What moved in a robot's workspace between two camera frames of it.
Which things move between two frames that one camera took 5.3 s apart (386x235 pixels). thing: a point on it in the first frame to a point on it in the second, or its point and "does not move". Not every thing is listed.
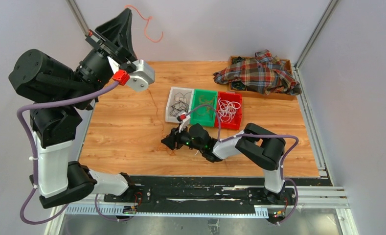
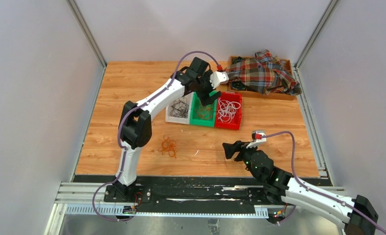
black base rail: [199, 196] does not move
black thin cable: [180, 104] does not move
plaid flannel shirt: [262, 73] does not move
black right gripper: [171, 140] to [231, 149]
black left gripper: [120, 28] to [205, 98]
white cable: [227, 109] does not move
